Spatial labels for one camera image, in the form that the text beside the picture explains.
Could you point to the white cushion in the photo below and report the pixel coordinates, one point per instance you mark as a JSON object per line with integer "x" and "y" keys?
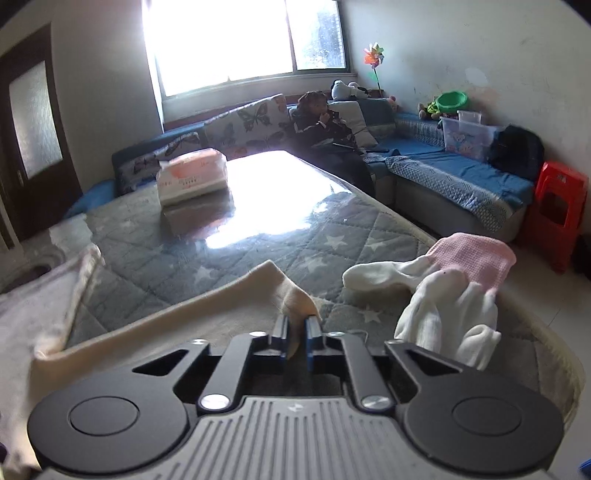
{"x": 355, "y": 122}

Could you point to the blue corner sofa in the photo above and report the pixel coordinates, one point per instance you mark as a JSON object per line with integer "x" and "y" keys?
{"x": 438, "y": 177}

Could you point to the colourful pinwheel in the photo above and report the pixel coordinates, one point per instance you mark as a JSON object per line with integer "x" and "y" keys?
{"x": 375, "y": 57}

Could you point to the teal cushion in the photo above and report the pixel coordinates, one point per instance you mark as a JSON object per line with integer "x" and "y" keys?
{"x": 378, "y": 115}

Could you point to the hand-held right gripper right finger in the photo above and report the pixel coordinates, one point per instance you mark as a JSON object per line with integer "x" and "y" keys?
{"x": 313, "y": 334}

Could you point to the black bag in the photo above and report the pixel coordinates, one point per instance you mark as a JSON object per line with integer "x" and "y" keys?
{"x": 517, "y": 150}

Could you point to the red plastic stool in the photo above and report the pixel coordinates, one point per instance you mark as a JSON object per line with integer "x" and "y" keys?
{"x": 554, "y": 207}

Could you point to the green plastic bowl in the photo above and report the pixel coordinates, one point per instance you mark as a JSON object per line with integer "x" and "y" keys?
{"x": 452, "y": 101}

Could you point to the panda plush toy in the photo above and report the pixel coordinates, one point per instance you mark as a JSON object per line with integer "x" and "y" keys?
{"x": 346, "y": 90}

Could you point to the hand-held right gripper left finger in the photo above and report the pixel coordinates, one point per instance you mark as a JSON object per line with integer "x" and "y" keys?
{"x": 281, "y": 334}

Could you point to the cream garment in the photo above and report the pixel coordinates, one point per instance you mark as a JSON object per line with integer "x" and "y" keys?
{"x": 184, "y": 318}

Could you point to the pink white knit glove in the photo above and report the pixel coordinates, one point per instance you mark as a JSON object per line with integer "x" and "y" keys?
{"x": 471, "y": 258}

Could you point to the clear plastic storage box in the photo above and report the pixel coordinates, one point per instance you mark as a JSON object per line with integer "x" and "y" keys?
{"x": 466, "y": 136}

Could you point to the green plush toy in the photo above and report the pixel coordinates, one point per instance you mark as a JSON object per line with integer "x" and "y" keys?
{"x": 428, "y": 110}

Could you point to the butterfly print cushion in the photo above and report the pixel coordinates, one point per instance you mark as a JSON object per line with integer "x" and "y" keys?
{"x": 251, "y": 124}
{"x": 157, "y": 159}

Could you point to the pink white tissue pack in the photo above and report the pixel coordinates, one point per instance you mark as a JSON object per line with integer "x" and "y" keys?
{"x": 194, "y": 177}

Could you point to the dark wooden door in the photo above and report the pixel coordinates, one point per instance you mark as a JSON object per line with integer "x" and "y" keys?
{"x": 32, "y": 129}

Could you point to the window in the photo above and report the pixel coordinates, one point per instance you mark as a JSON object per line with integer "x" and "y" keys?
{"x": 231, "y": 41}

